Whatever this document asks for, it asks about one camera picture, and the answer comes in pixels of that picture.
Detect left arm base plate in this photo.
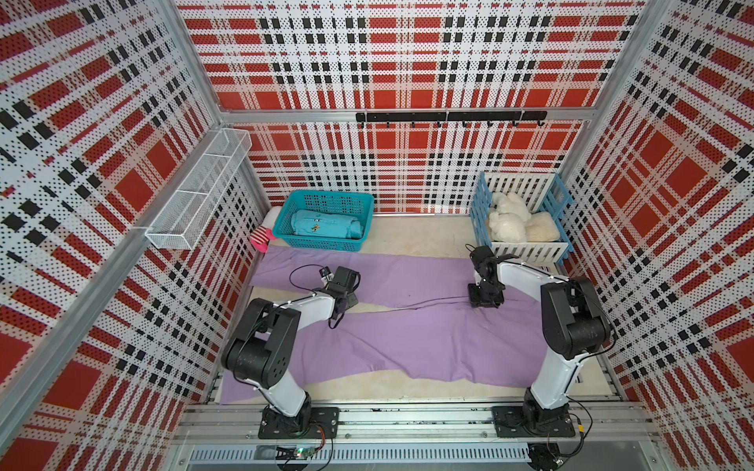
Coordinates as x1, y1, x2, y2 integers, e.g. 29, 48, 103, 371
257, 406, 340, 440

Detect white wire wall basket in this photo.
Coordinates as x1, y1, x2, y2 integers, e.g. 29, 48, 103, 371
145, 128, 251, 250

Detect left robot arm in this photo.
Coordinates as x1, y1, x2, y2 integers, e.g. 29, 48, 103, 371
221, 267, 361, 434

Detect cream fluffy cushion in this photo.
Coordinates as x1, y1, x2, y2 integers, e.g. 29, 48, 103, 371
524, 212, 561, 243

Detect green circuit board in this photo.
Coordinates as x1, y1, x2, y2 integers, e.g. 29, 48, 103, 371
276, 447, 319, 461

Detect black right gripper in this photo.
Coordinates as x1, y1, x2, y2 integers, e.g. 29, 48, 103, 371
468, 279, 504, 307

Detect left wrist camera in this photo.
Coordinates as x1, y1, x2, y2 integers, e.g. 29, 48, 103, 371
319, 267, 333, 283

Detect teal plastic basket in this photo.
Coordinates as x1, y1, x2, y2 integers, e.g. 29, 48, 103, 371
272, 190, 375, 252

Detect folded teal garment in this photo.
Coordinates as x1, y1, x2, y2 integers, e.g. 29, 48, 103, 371
291, 210, 363, 239

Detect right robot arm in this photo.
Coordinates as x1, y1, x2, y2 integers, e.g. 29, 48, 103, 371
469, 245, 613, 430

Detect white fluffy plush toy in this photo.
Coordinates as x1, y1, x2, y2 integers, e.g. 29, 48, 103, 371
488, 192, 531, 243

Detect black hook rail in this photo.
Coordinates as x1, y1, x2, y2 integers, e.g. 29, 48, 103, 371
355, 110, 548, 124

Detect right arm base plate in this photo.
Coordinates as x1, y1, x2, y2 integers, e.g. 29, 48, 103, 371
492, 403, 576, 438

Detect purple long pants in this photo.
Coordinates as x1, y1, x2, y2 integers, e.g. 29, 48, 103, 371
251, 246, 548, 388

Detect blue white slatted crate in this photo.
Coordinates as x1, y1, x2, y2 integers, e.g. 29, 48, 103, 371
469, 172, 573, 265

